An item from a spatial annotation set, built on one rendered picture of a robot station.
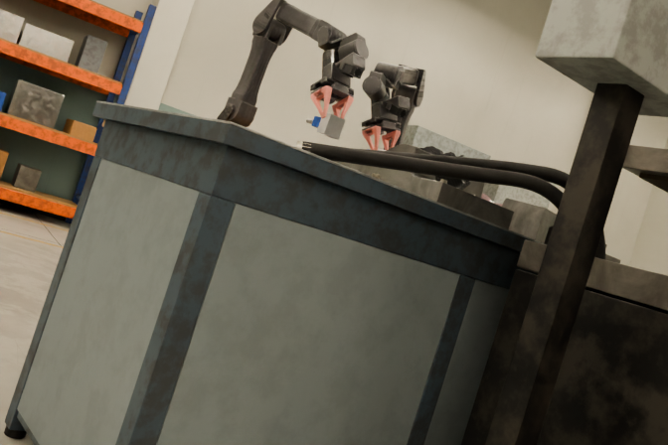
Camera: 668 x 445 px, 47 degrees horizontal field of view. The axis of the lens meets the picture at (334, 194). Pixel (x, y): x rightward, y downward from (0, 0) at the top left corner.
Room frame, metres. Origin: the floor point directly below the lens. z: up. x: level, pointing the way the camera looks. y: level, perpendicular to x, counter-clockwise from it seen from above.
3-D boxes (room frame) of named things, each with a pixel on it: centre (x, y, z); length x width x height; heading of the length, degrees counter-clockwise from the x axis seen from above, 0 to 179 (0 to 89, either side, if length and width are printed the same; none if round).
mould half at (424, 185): (2.04, -0.19, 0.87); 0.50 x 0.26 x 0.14; 36
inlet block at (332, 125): (2.02, 0.09, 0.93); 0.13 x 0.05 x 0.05; 36
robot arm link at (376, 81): (2.25, -0.03, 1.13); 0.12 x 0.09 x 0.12; 160
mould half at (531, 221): (2.32, -0.43, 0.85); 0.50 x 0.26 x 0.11; 53
